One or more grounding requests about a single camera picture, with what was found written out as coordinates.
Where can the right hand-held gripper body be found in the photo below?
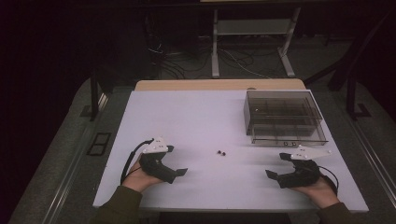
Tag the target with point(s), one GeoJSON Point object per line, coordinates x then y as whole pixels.
{"type": "Point", "coordinates": [300, 174]}

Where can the smoky transparent drawer case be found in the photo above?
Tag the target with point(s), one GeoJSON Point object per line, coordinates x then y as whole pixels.
{"type": "Point", "coordinates": [280, 105]}

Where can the black metal stand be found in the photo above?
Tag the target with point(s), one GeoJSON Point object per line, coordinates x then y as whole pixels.
{"type": "Point", "coordinates": [351, 98]}
{"type": "Point", "coordinates": [94, 96]}

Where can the person's left hand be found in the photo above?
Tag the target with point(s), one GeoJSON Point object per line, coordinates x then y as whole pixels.
{"type": "Point", "coordinates": [139, 179]}

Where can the white metal desk frame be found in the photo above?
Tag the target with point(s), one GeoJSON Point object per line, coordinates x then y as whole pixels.
{"type": "Point", "coordinates": [252, 27]}

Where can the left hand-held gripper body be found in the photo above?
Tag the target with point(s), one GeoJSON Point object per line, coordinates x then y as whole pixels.
{"type": "Point", "coordinates": [154, 162]}

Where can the smoky transparent divided drawer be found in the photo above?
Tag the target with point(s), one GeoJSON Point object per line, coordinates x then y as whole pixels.
{"type": "Point", "coordinates": [289, 135]}

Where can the person's right hand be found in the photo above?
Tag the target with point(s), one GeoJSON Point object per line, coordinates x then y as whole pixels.
{"type": "Point", "coordinates": [320, 192]}

